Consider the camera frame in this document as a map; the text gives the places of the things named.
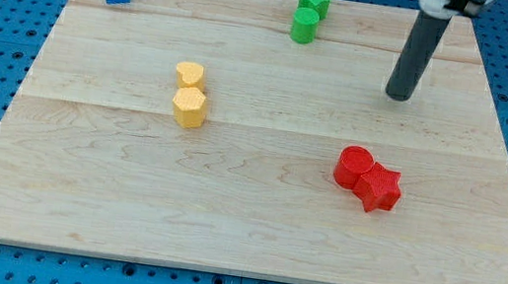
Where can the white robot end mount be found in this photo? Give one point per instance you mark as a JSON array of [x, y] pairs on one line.
[[447, 9]]

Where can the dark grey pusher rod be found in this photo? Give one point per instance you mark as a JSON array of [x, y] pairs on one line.
[[420, 45]]

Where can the green star block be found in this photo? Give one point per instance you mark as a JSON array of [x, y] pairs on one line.
[[320, 6]]

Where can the red star block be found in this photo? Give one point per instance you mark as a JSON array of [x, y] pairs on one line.
[[378, 188]]

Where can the green cylinder block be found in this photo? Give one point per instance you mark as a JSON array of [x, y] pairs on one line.
[[304, 26]]

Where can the red cylinder block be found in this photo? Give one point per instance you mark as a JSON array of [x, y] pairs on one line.
[[352, 162]]

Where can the yellow heart block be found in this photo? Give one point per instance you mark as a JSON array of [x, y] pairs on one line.
[[190, 75]]

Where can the yellow hexagon block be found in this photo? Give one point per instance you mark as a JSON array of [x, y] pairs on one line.
[[189, 107]]

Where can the wooden board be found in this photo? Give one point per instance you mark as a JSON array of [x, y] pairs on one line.
[[92, 161]]

